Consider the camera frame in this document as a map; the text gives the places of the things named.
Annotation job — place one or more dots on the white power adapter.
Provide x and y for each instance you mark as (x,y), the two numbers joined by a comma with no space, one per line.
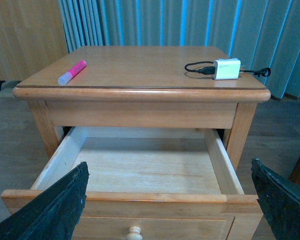
(226,69)

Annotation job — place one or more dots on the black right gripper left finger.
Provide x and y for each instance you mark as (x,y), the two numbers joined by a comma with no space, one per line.
(53,214)

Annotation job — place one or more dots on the wooden nightstand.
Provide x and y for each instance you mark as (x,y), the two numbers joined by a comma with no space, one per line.
(141,87)

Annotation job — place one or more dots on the wooden drawer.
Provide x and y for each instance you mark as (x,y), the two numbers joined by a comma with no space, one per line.
(150,184)

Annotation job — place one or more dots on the light wood cabinet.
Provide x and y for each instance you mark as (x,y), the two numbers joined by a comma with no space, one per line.
(31,37)

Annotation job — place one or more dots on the pink marker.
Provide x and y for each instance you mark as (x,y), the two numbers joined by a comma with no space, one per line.
(71,73)

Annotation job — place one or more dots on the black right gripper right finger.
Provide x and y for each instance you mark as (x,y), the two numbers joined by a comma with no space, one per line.
(279,200)

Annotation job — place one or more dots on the grey pleated curtain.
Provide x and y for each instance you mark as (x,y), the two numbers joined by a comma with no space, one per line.
(261,33)

